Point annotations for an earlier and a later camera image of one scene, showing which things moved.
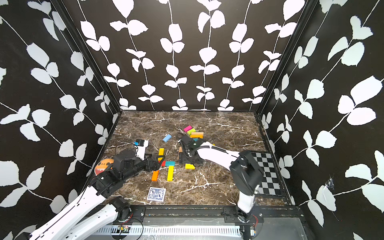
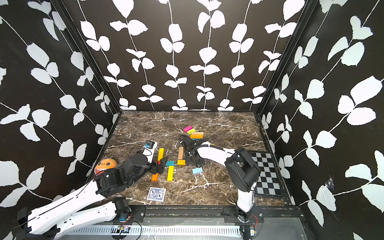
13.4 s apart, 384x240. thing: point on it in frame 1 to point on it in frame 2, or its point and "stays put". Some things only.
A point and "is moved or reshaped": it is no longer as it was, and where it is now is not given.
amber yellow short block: [189, 166] is moved or reshaped
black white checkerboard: [270, 184] stays put
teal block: [170, 163] stays put
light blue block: [167, 138] to [197, 170]
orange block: [155, 175] stays put
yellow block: [161, 151] stays put
